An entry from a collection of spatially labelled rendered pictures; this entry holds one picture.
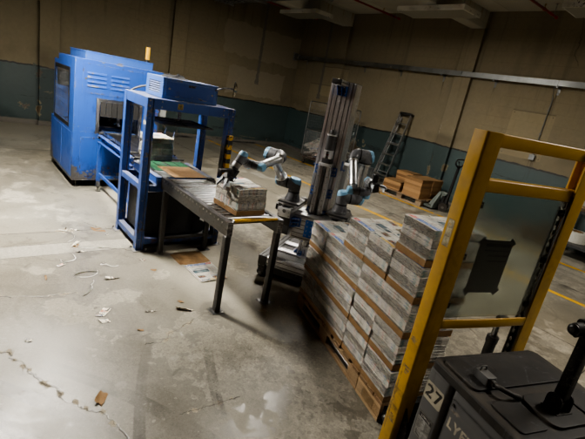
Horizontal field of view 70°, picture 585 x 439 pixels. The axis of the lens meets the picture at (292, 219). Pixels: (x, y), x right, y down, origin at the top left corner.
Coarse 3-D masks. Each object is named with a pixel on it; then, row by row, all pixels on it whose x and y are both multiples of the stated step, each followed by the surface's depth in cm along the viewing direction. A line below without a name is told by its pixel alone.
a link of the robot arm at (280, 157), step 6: (276, 156) 370; (282, 156) 373; (252, 162) 350; (258, 162) 349; (264, 162) 352; (270, 162) 359; (276, 162) 366; (282, 162) 375; (252, 168) 351; (258, 168) 348; (264, 168) 349
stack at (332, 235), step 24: (312, 240) 368; (336, 240) 326; (312, 264) 364; (336, 264) 324; (360, 264) 292; (312, 288) 362; (336, 288) 320; (360, 288) 290; (312, 312) 357; (336, 312) 319; (360, 312) 288; (360, 336) 286; (336, 360) 314; (360, 360) 284
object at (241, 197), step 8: (232, 192) 343; (240, 192) 337; (248, 192) 342; (256, 192) 347; (264, 192) 352; (232, 200) 344; (240, 200) 338; (248, 200) 344; (256, 200) 349; (264, 200) 354; (232, 208) 345; (240, 208) 341; (248, 208) 347; (256, 208) 351; (264, 208) 358
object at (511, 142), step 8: (504, 136) 178; (512, 136) 180; (504, 144) 180; (512, 144) 181; (520, 144) 183; (528, 144) 184; (536, 144) 186; (544, 144) 188; (552, 144) 189; (536, 152) 188; (544, 152) 189; (552, 152) 191; (560, 152) 193; (568, 152) 195; (576, 152) 196; (584, 152) 198; (576, 160) 198; (584, 160) 200
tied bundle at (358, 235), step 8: (352, 224) 306; (360, 224) 296; (368, 224) 299; (376, 224) 303; (384, 224) 307; (392, 224) 311; (352, 232) 307; (360, 232) 295; (368, 232) 286; (384, 232) 288; (392, 232) 291; (352, 240) 305; (360, 240) 294; (360, 248) 293
